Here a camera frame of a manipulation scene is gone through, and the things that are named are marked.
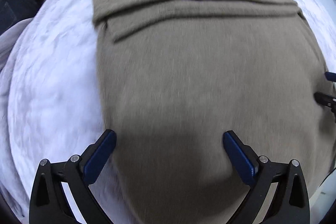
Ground olive brown knit sweater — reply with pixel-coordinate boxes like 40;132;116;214
93;0;335;223

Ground dark blue denim jeans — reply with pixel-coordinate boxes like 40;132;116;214
0;0;40;34

